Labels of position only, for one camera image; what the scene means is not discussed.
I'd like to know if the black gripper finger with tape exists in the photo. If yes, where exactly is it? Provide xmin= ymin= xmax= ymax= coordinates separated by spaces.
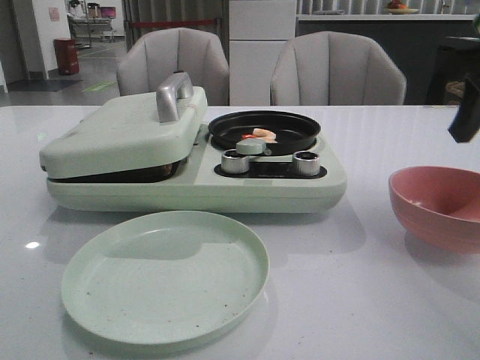
xmin=448 ymin=73 xmax=480 ymax=143

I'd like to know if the pink bowl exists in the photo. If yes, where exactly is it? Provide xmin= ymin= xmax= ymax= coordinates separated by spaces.
xmin=388 ymin=166 xmax=479 ymax=254

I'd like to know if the pink shrimp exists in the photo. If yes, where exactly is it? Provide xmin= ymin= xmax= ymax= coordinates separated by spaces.
xmin=241 ymin=127 xmax=277 ymax=143

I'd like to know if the green breakfast maker lid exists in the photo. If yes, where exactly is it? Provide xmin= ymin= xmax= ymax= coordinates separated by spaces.
xmin=39 ymin=73 xmax=208 ymax=183

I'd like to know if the bread slice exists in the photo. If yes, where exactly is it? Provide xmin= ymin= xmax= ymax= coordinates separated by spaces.
xmin=141 ymin=163 xmax=178 ymax=182

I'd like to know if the green breakfast maker base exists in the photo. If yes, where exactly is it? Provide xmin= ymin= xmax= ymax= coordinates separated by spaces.
xmin=46 ymin=124 xmax=347 ymax=213

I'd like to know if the beige cushion at right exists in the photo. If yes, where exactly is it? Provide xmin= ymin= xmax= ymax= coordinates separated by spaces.
xmin=444 ymin=80 xmax=465 ymax=106

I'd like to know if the dark grey counter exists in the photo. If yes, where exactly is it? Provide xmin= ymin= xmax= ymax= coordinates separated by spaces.
xmin=296 ymin=15 xmax=475 ymax=105

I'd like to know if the fruit bowl on counter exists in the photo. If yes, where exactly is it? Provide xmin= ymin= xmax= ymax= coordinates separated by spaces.
xmin=384 ymin=0 xmax=419 ymax=15

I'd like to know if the right grey armchair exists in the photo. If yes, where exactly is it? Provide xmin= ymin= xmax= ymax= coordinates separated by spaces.
xmin=270 ymin=31 xmax=407 ymax=106

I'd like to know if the grey armchair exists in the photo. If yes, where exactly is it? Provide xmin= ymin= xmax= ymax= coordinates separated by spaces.
xmin=117 ymin=28 xmax=230 ymax=106
xmin=270 ymin=31 xmax=407 ymax=106

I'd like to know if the right silver control knob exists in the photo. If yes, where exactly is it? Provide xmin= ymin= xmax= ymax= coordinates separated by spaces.
xmin=292 ymin=151 xmax=321 ymax=176

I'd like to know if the silver control knob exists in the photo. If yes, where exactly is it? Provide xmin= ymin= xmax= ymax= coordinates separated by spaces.
xmin=220 ymin=149 xmax=250 ymax=175
xmin=292 ymin=151 xmax=321 ymax=176

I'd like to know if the black round frying pan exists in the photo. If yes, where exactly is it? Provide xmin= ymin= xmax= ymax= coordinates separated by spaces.
xmin=208 ymin=110 xmax=320 ymax=156

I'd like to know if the white cabinet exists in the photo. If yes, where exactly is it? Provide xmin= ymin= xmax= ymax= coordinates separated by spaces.
xmin=229 ymin=1 xmax=297 ymax=106

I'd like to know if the left silver control knob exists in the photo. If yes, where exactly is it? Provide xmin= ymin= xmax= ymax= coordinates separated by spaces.
xmin=220 ymin=149 xmax=250 ymax=175

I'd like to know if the left grey armchair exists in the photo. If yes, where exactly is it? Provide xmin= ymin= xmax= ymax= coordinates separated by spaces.
xmin=117 ymin=28 xmax=230 ymax=106

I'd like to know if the red barrier belt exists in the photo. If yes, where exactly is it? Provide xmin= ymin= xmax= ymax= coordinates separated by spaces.
xmin=130 ymin=19 xmax=217 ymax=29

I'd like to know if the light green round plate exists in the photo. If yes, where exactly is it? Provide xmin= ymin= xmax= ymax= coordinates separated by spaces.
xmin=61 ymin=211 xmax=269 ymax=349

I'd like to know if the red bin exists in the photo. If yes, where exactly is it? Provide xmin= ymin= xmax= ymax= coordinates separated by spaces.
xmin=53 ymin=38 xmax=80 ymax=75

